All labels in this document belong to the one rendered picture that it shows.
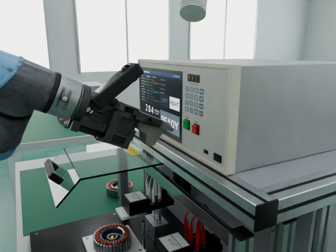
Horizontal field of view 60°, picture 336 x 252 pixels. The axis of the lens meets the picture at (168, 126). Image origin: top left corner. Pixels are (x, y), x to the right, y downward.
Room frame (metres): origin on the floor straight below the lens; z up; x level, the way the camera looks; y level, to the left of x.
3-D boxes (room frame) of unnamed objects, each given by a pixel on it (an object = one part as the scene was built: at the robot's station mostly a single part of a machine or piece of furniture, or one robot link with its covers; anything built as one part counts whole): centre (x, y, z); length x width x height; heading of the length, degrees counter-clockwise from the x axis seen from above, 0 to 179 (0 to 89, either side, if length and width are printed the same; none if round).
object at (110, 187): (1.16, 0.21, 0.77); 0.11 x 0.11 x 0.04
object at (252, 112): (0.79, -0.18, 1.22); 0.44 x 0.39 x 0.20; 27
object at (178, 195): (0.70, 0.02, 1.03); 0.62 x 0.01 x 0.03; 27
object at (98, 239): (0.76, 0.17, 0.80); 0.11 x 0.11 x 0.04
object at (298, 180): (0.80, -0.17, 1.09); 0.68 x 0.44 x 0.05; 27
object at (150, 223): (0.82, 0.04, 0.80); 0.07 x 0.05 x 0.06; 27
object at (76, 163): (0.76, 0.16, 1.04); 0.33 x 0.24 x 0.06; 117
